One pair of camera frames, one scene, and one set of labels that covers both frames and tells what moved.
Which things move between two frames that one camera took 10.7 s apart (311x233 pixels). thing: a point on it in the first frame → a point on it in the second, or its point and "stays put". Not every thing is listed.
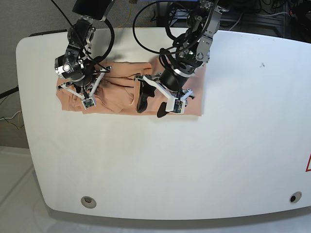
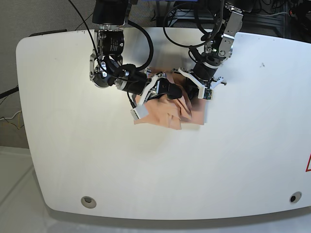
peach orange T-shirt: [118, 92] → [172, 113]
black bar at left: [8, 92] stays put
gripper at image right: [171, 83] → [196, 87]
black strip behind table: [48, 32] stays put
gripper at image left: [85, 92] → [173, 91]
